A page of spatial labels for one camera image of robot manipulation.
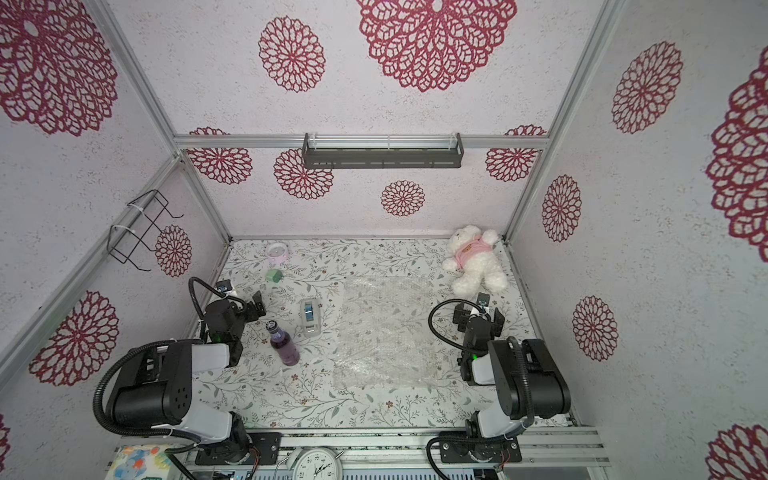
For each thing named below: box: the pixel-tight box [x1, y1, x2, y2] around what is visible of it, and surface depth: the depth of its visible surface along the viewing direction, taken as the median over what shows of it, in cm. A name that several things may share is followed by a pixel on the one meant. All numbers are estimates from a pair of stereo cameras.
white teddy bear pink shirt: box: [442, 225, 508, 298], surface depth 105 cm
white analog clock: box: [292, 448, 343, 480], surface depth 69 cm
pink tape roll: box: [266, 242, 289, 265], surface depth 115 cm
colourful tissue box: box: [105, 444, 186, 480], surface depth 69 cm
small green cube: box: [266, 269, 284, 283], surface depth 109 cm
